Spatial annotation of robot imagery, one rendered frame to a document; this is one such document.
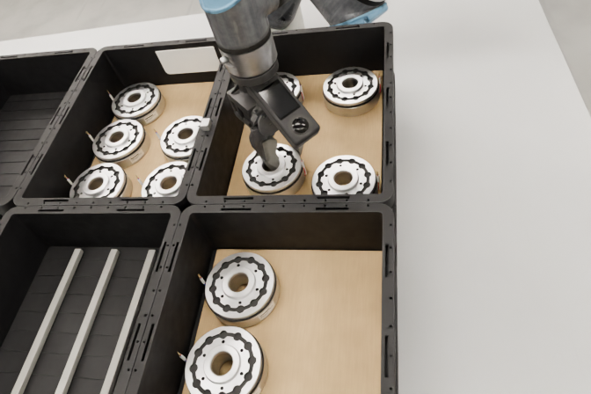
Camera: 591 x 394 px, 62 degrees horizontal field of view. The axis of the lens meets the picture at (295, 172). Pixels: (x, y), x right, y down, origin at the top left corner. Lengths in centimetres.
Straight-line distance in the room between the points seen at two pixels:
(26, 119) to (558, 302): 109
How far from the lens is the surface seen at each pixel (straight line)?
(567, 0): 270
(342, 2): 103
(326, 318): 70
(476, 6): 138
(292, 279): 73
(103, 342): 80
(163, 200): 75
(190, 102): 104
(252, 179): 81
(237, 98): 76
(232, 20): 63
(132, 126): 100
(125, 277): 83
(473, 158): 101
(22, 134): 120
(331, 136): 88
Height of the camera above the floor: 147
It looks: 50 degrees down
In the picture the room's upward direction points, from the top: 17 degrees counter-clockwise
